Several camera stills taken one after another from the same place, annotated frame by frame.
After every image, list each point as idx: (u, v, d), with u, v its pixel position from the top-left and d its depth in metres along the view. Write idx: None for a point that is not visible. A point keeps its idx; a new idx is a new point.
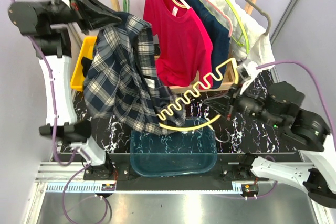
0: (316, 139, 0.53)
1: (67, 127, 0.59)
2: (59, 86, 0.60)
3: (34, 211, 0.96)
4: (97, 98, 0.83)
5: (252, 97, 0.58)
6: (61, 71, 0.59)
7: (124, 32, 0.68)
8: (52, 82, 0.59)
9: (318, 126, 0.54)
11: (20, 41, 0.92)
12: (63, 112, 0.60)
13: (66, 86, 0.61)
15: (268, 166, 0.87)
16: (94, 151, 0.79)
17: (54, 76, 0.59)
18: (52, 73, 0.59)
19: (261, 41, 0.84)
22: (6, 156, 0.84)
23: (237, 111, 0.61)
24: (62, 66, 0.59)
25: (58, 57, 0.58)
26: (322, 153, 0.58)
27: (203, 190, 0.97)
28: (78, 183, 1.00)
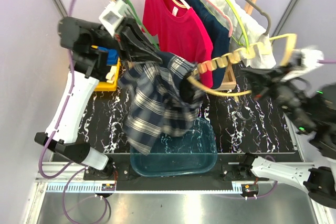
0: None
1: (59, 146, 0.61)
2: (73, 104, 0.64)
3: (35, 211, 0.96)
4: (143, 132, 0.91)
5: (293, 89, 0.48)
6: (82, 90, 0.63)
7: (165, 68, 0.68)
8: (68, 96, 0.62)
9: None
11: (20, 41, 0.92)
12: (64, 128, 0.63)
13: (79, 106, 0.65)
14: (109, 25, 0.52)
15: (268, 166, 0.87)
16: (92, 161, 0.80)
17: (74, 92, 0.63)
18: (73, 88, 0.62)
19: (261, 41, 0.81)
22: (6, 156, 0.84)
23: (266, 96, 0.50)
24: (83, 87, 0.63)
25: (85, 77, 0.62)
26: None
27: (203, 190, 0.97)
28: (77, 183, 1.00)
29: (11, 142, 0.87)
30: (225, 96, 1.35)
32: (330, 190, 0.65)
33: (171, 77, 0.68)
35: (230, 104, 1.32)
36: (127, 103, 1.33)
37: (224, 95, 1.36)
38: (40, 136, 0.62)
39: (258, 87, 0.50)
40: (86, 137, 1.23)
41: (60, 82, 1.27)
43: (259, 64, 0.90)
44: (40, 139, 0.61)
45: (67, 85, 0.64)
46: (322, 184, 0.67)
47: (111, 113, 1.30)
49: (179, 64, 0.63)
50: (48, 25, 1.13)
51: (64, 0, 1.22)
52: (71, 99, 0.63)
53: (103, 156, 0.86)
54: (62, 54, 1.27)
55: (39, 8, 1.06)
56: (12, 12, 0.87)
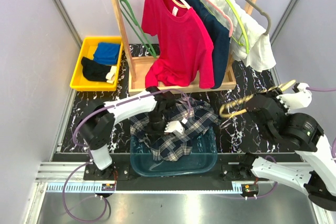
0: (308, 140, 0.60)
1: (106, 117, 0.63)
2: (135, 102, 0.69)
3: (34, 211, 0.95)
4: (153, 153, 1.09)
5: (298, 114, 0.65)
6: (146, 104, 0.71)
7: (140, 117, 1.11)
8: (137, 98, 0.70)
9: (310, 127, 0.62)
11: (21, 41, 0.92)
12: (119, 110, 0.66)
13: (134, 109, 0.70)
14: (174, 126, 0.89)
15: (268, 166, 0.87)
16: (100, 155, 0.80)
17: (142, 98, 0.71)
18: (143, 96, 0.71)
19: (261, 41, 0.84)
22: (6, 156, 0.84)
23: (306, 122, 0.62)
24: (148, 100, 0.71)
25: (154, 99, 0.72)
26: (313, 153, 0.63)
27: (203, 190, 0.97)
28: (77, 183, 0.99)
29: (11, 143, 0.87)
30: (225, 96, 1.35)
32: (326, 192, 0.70)
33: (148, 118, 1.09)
35: None
36: None
37: (224, 95, 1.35)
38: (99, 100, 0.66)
39: (307, 128, 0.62)
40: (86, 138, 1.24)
41: (60, 82, 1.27)
43: (259, 64, 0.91)
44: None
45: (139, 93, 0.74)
46: (322, 187, 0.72)
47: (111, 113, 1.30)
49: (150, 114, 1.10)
50: (49, 26, 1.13)
51: (64, 0, 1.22)
52: (137, 99, 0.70)
53: (107, 158, 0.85)
54: (62, 54, 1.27)
55: (40, 8, 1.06)
56: (11, 12, 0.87)
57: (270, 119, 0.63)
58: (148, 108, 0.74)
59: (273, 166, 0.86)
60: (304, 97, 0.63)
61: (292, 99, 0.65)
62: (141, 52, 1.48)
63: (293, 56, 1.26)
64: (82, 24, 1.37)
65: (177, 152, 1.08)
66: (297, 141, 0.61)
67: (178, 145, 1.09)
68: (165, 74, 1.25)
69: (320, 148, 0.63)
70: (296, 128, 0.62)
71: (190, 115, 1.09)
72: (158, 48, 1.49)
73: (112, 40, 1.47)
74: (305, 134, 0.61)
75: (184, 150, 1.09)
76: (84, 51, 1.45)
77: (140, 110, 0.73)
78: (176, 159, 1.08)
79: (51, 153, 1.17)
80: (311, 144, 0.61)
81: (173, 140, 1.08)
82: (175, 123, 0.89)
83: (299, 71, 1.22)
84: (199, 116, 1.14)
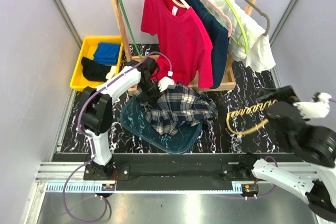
0: (329, 156, 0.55)
1: (104, 98, 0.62)
2: (122, 78, 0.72)
3: (35, 211, 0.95)
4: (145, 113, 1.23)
5: (321, 127, 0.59)
6: (132, 76, 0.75)
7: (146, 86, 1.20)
8: (122, 74, 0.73)
9: (333, 142, 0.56)
11: (20, 41, 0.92)
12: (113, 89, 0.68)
13: (124, 85, 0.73)
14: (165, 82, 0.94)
15: (270, 169, 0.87)
16: (101, 148, 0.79)
17: (126, 74, 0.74)
18: (126, 72, 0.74)
19: (260, 41, 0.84)
22: (6, 156, 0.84)
23: (329, 136, 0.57)
24: (134, 73, 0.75)
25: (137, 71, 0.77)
26: (330, 169, 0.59)
27: (203, 190, 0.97)
28: (78, 183, 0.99)
29: (11, 142, 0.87)
30: (225, 96, 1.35)
32: (329, 204, 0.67)
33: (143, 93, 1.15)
35: (230, 104, 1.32)
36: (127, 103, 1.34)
37: (224, 95, 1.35)
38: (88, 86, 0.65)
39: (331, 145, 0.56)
40: (86, 138, 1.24)
41: (60, 82, 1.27)
43: (258, 64, 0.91)
44: (87, 91, 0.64)
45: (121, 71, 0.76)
46: (324, 198, 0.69)
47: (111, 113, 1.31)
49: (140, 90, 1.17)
50: (49, 26, 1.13)
51: (63, 0, 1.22)
52: (123, 76, 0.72)
53: (108, 152, 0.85)
54: (62, 54, 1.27)
55: (40, 9, 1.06)
56: (11, 12, 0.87)
57: (292, 130, 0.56)
58: (133, 83, 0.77)
59: (275, 169, 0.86)
60: (324, 107, 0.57)
61: (312, 110, 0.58)
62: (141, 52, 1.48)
63: (293, 57, 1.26)
64: (82, 24, 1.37)
65: (165, 126, 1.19)
66: (316, 156, 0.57)
67: (167, 121, 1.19)
68: (165, 74, 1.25)
69: None
70: (317, 143, 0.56)
71: (188, 100, 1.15)
72: (158, 48, 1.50)
73: (112, 40, 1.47)
74: (326, 149, 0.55)
75: (170, 129, 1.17)
76: (84, 51, 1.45)
77: (128, 84, 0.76)
78: (161, 133, 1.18)
79: (51, 153, 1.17)
80: (331, 160, 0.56)
81: (168, 113, 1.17)
82: (164, 80, 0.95)
83: (299, 71, 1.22)
84: (196, 107, 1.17)
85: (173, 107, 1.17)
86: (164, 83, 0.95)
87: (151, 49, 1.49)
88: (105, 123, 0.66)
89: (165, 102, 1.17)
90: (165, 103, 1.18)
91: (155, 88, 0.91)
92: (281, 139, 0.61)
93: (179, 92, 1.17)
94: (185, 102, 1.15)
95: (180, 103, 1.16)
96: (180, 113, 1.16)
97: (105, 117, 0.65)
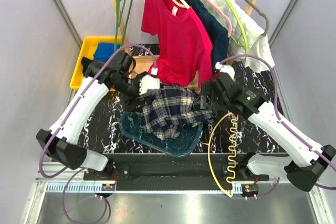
0: (251, 106, 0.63)
1: (61, 144, 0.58)
2: (81, 104, 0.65)
3: (35, 211, 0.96)
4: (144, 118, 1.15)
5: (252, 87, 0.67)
6: (93, 93, 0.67)
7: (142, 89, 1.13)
8: (80, 97, 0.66)
9: (252, 94, 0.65)
11: (20, 41, 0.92)
12: (69, 126, 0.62)
13: (86, 109, 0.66)
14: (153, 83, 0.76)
15: (260, 158, 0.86)
16: (91, 163, 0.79)
17: (85, 95, 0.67)
18: (85, 92, 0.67)
19: (260, 41, 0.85)
22: (6, 155, 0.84)
23: (251, 91, 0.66)
24: (95, 91, 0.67)
25: (99, 82, 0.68)
26: (262, 117, 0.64)
27: (203, 190, 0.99)
28: (77, 183, 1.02)
29: (11, 142, 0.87)
30: None
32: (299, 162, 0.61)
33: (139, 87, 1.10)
35: None
36: None
37: None
38: (42, 132, 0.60)
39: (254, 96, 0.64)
40: (86, 137, 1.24)
41: (61, 82, 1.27)
43: (257, 64, 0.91)
44: (42, 137, 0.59)
45: (81, 87, 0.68)
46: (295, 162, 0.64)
47: (111, 113, 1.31)
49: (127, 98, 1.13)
50: (48, 26, 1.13)
51: (63, 0, 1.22)
52: (81, 100, 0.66)
53: (102, 158, 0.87)
54: (62, 54, 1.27)
55: (39, 9, 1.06)
56: (12, 12, 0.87)
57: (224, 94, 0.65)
58: (101, 96, 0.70)
59: (255, 162, 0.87)
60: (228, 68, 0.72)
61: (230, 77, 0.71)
62: (141, 52, 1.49)
63: (293, 57, 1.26)
64: (82, 24, 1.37)
65: (165, 131, 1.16)
66: (241, 107, 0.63)
67: (168, 127, 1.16)
68: (165, 74, 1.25)
69: (266, 115, 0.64)
70: (244, 97, 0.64)
71: (187, 103, 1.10)
72: (158, 47, 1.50)
73: (112, 40, 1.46)
74: (249, 102, 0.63)
75: (171, 133, 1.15)
76: (84, 51, 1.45)
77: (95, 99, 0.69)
78: (162, 138, 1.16)
79: None
80: (253, 107, 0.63)
81: (165, 118, 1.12)
82: (145, 82, 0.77)
83: (299, 71, 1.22)
84: (196, 108, 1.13)
85: (171, 112, 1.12)
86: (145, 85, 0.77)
87: (151, 49, 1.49)
88: (75, 158, 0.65)
89: (163, 107, 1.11)
90: (162, 108, 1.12)
91: (133, 89, 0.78)
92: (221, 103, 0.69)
93: (177, 94, 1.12)
94: (185, 105, 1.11)
95: (179, 106, 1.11)
96: (180, 117, 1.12)
97: (72, 156, 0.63)
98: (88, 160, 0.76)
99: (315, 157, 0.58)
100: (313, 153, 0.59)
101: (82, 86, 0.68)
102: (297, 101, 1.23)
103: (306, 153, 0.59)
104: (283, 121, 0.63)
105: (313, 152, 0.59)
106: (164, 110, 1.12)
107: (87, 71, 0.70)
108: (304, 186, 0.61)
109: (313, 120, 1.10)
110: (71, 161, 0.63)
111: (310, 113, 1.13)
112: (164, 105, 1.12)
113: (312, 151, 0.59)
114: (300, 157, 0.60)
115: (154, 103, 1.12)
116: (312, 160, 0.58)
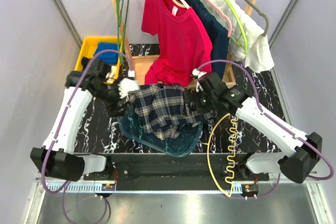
0: (237, 103, 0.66)
1: (59, 155, 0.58)
2: (70, 114, 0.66)
3: (34, 211, 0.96)
4: (144, 119, 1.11)
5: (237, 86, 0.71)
6: (78, 100, 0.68)
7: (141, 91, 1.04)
8: (67, 107, 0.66)
9: (235, 92, 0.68)
11: (20, 41, 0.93)
12: (63, 137, 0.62)
13: (75, 118, 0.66)
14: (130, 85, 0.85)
15: (256, 157, 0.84)
16: (91, 166, 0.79)
17: (71, 104, 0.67)
18: (71, 101, 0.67)
19: (259, 41, 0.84)
22: (6, 155, 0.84)
23: (234, 89, 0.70)
24: (81, 99, 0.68)
25: (82, 89, 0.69)
26: (247, 110, 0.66)
27: (203, 190, 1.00)
28: (77, 183, 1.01)
29: (11, 142, 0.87)
30: None
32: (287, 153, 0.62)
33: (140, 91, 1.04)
35: None
36: None
37: None
38: (36, 150, 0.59)
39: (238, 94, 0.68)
40: (86, 138, 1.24)
41: (61, 82, 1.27)
43: (257, 64, 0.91)
44: (38, 154, 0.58)
45: (64, 98, 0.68)
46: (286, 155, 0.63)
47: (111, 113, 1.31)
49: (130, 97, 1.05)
50: (48, 26, 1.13)
51: (63, 0, 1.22)
52: (69, 110, 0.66)
53: (100, 158, 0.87)
54: (62, 54, 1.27)
55: (39, 9, 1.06)
56: (12, 12, 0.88)
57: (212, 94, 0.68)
58: (86, 104, 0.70)
59: (252, 160, 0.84)
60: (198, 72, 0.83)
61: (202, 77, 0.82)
62: (141, 52, 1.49)
63: (293, 57, 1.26)
64: (82, 24, 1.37)
65: (164, 131, 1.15)
66: (227, 105, 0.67)
67: (168, 127, 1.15)
68: (165, 74, 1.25)
69: (248, 107, 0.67)
70: (229, 95, 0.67)
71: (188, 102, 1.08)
72: (158, 47, 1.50)
73: (112, 40, 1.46)
74: (233, 98, 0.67)
75: (171, 133, 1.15)
76: (84, 51, 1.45)
77: (82, 107, 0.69)
78: (162, 138, 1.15)
79: None
80: (237, 103, 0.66)
81: (165, 118, 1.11)
82: (123, 85, 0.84)
83: (299, 71, 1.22)
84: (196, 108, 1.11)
85: (171, 112, 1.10)
86: (124, 87, 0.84)
87: (151, 49, 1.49)
88: (75, 169, 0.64)
89: (164, 107, 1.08)
90: (163, 108, 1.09)
91: (114, 94, 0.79)
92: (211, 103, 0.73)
93: (177, 94, 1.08)
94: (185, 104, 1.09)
95: (179, 105, 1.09)
96: (180, 116, 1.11)
97: (73, 166, 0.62)
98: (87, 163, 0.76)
99: (300, 143, 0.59)
100: (297, 141, 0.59)
101: (65, 98, 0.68)
102: (297, 101, 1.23)
103: (291, 141, 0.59)
104: (266, 113, 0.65)
105: (297, 139, 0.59)
106: (164, 112, 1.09)
107: (67, 81, 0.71)
108: (297, 178, 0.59)
109: (312, 120, 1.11)
110: (73, 172, 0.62)
111: (310, 113, 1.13)
112: (164, 105, 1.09)
113: (296, 138, 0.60)
114: (285, 145, 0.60)
115: (154, 104, 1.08)
116: (296, 147, 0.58)
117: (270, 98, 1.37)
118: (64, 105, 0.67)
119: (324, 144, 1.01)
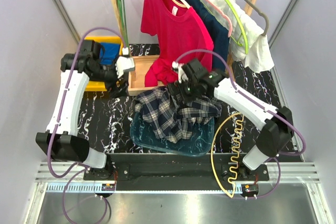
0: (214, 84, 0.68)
1: (64, 136, 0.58)
2: (69, 98, 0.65)
3: (35, 211, 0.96)
4: (155, 125, 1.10)
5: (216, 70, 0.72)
6: (76, 83, 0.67)
7: (145, 96, 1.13)
8: (66, 91, 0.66)
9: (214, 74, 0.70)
11: (20, 41, 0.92)
12: (65, 120, 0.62)
13: (75, 101, 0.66)
14: (126, 63, 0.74)
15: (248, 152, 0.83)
16: (92, 161, 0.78)
17: (70, 87, 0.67)
18: (69, 84, 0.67)
19: (259, 41, 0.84)
22: (7, 155, 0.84)
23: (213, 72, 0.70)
24: (78, 81, 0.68)
25: (79, 72, 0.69)
26: (219, 89, 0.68)
27: (203, 190, 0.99)
28: (77, 183, 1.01)
29: (11, 142, 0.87)
30: None
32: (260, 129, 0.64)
33: (145, 95, 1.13)
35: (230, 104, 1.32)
36: (127, 103, 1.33)
37: None
38: (41, 135, 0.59)
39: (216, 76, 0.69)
40: (86, 137, 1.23)
41: None
43: (256, 64, 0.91)
44: (42, 138, 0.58)
45: (62, 84, 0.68)
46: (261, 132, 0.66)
47: (111, 113, 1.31)
49: (137, 105, 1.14)
50: (48, 25, 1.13)
51: (63, 0, 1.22)
52: (68, 94, 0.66)
53: (102, 155, 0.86)
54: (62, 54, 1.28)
55: (39, 8, 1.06)
56: (11, 12, 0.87)
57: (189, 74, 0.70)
58: (85, 85, 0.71)
59: (247, 156, 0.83)
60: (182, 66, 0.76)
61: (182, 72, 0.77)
62: (141, 52, 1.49)
63: (293, 57, 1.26)
64: (82, 24, 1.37)
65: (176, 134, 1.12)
66: (206, 86, 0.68)
67: (179, 129, 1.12)
68: (165, 74, 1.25)
69: (222, 85, 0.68)
70: (207, 76, 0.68)
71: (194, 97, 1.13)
72: (158, 47, 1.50)
73: (112, 40, 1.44)
74: (211, 80, 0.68)
75: (184, 134, 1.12)
76: None
77: (81, 91, 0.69)
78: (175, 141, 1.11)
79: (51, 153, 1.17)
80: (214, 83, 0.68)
81: (175, 119, 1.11)
82: (119, 63, 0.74)
83: (299, 71, 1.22)
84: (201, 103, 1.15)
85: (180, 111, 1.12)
86: (120, 65, 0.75)
87: (151, 49, 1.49)
88: (81, 150, 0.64)
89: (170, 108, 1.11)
90: (170, 109, 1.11)
91: (111, 74, 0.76)
92: (193, 89, 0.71)
93: None
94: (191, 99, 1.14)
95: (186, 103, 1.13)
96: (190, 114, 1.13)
97: (79, 147, 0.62)
98: (90, 156, 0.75)
99: (270, 115, 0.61)
100: (268, 114, 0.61)
101: (63, 82, 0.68)
102: (297, 101, 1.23)
103: (262, 115, 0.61)
104: (240, 90, 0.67)
105: (267, 113, 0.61)
106: (172, 112, 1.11)
107: (62, 65, 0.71)
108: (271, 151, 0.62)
109: (313, 121, 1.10)
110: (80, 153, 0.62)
111: (311, 114, 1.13)
112: (171, 106, 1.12)
113: (266, 112, 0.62)
114: (256, 119, 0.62)
115: (160, 107, 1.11)
116: (266, 119, 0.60)
117: (270, 98, 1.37)
118: (63, 89, 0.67)
119: (324, 144, 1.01)
